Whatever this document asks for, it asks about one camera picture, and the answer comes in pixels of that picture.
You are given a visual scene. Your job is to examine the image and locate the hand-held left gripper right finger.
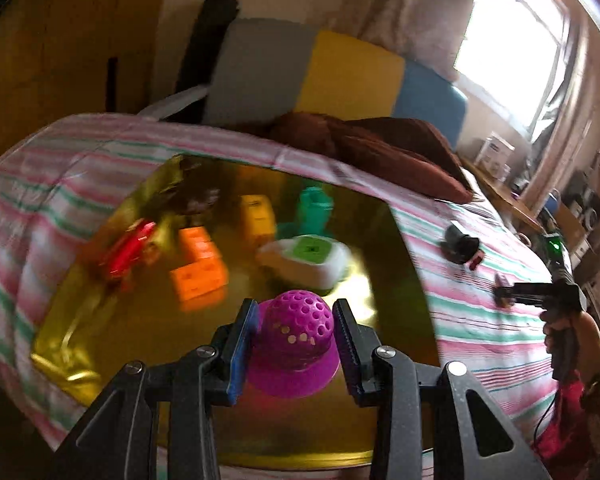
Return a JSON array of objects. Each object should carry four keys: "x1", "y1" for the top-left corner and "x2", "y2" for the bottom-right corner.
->
[{"x1": 331, "y1": 298, "x2": 551, "y2": 480}]

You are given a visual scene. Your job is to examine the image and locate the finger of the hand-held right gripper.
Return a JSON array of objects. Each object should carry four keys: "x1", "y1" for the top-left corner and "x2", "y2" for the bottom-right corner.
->
[{"x1": 500, "y1": 282, "x2": 545, "y2": 306}]

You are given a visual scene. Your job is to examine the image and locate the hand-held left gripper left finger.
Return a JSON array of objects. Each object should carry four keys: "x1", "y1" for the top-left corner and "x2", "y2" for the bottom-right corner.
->
[{"x1": 52, "y1": 298, "x2": 261, "y2": 480}]

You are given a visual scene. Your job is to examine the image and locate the purple perforated toy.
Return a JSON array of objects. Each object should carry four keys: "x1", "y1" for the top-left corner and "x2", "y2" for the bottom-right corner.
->
[{"x1": 245, "y1": 290, "x2": 342, "y2": 401}]

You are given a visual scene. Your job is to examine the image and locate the gold tray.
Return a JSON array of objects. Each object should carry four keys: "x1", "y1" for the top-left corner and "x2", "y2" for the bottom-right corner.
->
[{"x1": 30, "y1": 154, "x2": 441, "y2": 471}]

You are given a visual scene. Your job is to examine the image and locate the orange block toy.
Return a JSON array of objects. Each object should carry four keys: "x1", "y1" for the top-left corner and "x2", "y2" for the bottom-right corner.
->
[{"x1": 169, "y1": 226, "x2": 229, "y2": 312}]

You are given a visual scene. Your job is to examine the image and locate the white and green toy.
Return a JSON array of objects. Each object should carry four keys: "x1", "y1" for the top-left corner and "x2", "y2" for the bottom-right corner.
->
[{"x1": 257, "y1": 234, "x2": 351, "y2": 291}]

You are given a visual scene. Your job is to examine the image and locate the yellow block toy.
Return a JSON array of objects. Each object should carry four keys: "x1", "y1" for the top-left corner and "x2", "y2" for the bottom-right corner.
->
[{"x1": 240, "y1": 194, "x2": 277, "y2": 251}]

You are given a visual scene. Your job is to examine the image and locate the green plastic toy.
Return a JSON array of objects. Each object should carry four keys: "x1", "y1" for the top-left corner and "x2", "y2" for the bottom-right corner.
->
[{"x1": 297, "y1": 186, "x2": 335, "y2": 236}]

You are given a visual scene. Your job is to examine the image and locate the red plastic toy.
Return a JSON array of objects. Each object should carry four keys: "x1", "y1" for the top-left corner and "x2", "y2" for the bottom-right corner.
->
[{"x1": 97, "y1": 217, "x2": 161, "y2": 283}]

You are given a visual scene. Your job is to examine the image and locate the person's right hand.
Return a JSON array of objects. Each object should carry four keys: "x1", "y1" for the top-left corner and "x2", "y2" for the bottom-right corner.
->
[{"x1": 542, "y1": 311, "x2": 600, "y2": 377}]

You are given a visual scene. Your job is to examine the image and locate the pink green striped bedsheet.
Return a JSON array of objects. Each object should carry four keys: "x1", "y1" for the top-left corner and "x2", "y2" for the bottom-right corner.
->
[{"x1": 0, "y1": 112, "x2": 581, "y2": 480}]

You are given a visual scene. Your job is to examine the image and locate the cardboard box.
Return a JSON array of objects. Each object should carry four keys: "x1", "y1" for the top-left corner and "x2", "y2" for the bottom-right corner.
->
[{"x1": 555, "y1": 200, "x2": 595, "y2": 257}]

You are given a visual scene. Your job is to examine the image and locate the black cup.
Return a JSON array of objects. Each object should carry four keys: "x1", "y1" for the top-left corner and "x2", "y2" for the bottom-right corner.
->
[{"x1": 441, "y1": 222, "x2": 481, "y2": 265}]

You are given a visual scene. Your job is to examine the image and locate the wooden bedside table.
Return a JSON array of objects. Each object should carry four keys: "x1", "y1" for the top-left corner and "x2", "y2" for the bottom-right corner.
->
[{"x1": 462, "y1": 157, "x2": 546, "y2": 233}]

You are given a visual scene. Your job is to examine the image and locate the red cloth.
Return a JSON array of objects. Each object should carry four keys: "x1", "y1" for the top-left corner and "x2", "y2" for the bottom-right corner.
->
[{"x1": 535, "y1": 380, "x2": 600, "y2": 466}]

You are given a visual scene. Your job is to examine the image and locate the white carton box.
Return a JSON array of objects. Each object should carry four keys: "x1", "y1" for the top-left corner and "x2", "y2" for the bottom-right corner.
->
[{"x1": 477, "y1": 132, "x2": 516, "y2": 178}]

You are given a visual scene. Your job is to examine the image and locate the sheer pale curtain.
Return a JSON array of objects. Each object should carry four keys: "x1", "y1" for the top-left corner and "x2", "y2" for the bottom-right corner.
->
[{"x1": 525, "y1": 25, "x2": 596, "y2": 201}]

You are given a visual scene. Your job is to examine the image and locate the brown blanket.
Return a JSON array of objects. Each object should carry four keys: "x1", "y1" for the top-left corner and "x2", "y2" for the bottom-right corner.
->
[{"x1": 260, "y1": 112, "x2": 473, "y2": 206}]

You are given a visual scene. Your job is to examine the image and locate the blue headboard cushion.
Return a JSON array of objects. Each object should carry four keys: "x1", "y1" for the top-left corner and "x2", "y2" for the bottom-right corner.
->
[{"x1": 392, "y1": 60, "x2": 468, "y2": 153}]

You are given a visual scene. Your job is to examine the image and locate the bright window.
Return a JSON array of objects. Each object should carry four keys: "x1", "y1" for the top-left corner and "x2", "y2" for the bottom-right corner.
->
[{"x1": 452, "y1": 0, "x2": 568, "y2": 121}]

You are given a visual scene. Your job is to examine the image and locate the white plastic bar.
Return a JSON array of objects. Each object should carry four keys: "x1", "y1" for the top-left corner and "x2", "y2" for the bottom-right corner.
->
[{"x1": 140, "y1": 85, "x2": 211, "y2": 121}]

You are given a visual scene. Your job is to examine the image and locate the yellow headboard cushion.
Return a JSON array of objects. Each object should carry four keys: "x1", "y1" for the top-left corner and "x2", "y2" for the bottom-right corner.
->
[{"x1": 295, "y1": 30, "x2": 406, "y2": 121}]

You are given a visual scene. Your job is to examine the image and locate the grey headboard cushion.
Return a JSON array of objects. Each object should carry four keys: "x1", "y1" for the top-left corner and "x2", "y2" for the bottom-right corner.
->
[{"x1": 202, "y1": 17, "x2": 318, "y2": 128}]

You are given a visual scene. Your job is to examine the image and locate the black chair back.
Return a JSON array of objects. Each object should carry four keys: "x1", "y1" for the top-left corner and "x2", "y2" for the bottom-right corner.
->
[{"x1": 172, "y1": 0, "x2": 241, "y2": 96}]

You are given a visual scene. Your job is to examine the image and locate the pink patterned curtain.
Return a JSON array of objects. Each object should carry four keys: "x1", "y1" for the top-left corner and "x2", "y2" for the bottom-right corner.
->
[{"x1": 330, "y1": 0, "x2": 481, "y2": 81}]

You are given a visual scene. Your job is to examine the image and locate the wooden wardrobe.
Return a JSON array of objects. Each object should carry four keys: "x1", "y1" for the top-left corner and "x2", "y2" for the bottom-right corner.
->
[{"x1": 0, "y1": 0, "x2": 173, "y2": 151}]

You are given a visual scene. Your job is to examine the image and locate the black cable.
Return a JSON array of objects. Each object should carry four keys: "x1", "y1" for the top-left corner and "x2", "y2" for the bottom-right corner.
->
[{"x1": 530, "y1": 390, "x2": 561, "y2": 453}]

